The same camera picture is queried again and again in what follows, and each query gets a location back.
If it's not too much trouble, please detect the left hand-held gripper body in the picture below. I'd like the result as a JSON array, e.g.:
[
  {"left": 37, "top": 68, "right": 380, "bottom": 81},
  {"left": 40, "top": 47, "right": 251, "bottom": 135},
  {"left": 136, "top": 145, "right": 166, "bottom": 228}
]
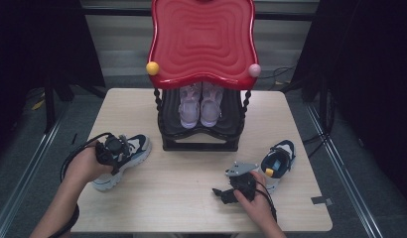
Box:
[{"left": 94, "top": 133, "right": 131, "bottom": 177}]

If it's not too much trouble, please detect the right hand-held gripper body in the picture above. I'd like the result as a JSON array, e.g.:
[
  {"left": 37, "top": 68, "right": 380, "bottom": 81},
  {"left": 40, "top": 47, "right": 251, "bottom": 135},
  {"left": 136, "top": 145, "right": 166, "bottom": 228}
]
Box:
[{"left": 224, "top": 161, "right": 260, "bottom": 202}]

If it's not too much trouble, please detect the white and navy sneaker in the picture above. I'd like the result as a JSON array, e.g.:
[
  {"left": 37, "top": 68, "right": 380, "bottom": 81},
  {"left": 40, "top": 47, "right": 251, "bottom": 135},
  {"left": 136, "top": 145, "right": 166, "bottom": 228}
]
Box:
[
  {"left": 259, "top": 139, "right": 297, "bottom": 194},
  {"left": 91, "top": 133, "right": 153, "bottom": 192}
]

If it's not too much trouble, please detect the purple child's shoe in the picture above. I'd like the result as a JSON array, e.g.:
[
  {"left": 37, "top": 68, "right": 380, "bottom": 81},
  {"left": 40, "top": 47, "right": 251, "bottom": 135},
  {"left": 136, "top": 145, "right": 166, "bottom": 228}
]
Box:
[
  {"left": 200, "top": 81, "right": 224, "bottom": 128},
  {"left": 178, "top": 82, "right": 204, "bottom": 129}
]

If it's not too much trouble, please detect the red and black shoe rack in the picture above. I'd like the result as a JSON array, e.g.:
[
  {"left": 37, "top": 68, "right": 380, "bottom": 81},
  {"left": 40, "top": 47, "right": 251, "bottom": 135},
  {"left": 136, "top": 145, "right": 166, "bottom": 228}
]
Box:
[{"left": 145, "top": 0, "right": 262, "bottom": 153}]

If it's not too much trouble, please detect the person's left hand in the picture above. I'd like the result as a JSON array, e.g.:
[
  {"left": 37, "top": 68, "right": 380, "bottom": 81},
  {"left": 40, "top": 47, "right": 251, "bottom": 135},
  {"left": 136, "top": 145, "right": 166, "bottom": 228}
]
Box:
[{"left": 64, "top": 140, "right": 115, "bottom": 186}]

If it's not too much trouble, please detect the person's right hand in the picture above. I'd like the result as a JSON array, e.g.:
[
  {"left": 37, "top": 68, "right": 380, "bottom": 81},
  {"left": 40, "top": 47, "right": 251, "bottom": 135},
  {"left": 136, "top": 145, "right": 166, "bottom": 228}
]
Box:
[{"left": 232, "top": 170, "right": 278, "bottom": 229}]

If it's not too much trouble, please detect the black metal stand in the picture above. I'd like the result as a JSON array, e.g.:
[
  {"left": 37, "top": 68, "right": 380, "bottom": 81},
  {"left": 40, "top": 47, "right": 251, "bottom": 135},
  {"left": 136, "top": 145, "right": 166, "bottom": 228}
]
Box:
[{"left": 42, "top": 75, "right": 108, "bottom": 133}]

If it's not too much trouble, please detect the grey tape strip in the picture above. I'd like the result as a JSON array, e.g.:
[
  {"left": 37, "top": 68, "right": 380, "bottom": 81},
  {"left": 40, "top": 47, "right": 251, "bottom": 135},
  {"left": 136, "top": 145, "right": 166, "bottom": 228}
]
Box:
[{"left": 311, "top": 195, "right": 334, "bottom": 206}]

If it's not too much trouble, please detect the yellow floor tape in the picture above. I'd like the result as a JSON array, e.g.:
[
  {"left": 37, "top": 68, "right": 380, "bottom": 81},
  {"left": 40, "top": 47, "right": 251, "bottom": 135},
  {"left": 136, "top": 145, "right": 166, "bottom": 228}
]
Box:
[{"left": 30, "top": 98, "right": 46, "bottom": 111}]

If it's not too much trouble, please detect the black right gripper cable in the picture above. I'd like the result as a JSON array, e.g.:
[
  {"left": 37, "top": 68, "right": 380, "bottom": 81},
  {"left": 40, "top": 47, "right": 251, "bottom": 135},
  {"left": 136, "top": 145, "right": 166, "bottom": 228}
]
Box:
[{"left": 254, "top": 179, "right": 279, "bottom": 223}]

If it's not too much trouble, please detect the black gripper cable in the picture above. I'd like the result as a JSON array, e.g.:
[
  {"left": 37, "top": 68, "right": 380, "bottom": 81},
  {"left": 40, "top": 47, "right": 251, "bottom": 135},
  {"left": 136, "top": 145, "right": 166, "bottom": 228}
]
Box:
[
  {"left": 254, "top": 179, "right": 279, "bottom": 223},
  {"left": 47, "top": 132, "right": 113, "bottom": 238}
]

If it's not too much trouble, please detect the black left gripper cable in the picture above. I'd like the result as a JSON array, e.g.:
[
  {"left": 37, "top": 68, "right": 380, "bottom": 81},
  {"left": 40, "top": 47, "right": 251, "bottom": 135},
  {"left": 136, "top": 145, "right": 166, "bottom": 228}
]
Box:
[{"left": 47, "top": 132, "right": 113, "bottom": 238}]

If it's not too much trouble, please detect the metal floor rail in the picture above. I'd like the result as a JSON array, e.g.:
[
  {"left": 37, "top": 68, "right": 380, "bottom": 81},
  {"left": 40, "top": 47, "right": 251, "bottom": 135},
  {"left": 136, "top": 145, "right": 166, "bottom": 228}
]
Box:
[
  {"left": 304, "top": 102, "right": 384, "bottom": 238},
  {"left": 0, "top": 110, "right": 68, "bottom": 238}
]

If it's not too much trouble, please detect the black floor cable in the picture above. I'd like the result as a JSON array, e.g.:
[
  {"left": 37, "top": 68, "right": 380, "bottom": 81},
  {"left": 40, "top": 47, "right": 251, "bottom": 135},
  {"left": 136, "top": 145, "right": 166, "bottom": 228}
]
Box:
[{"left": 302, "top": 130, "right": 329, "bottom": 159}]

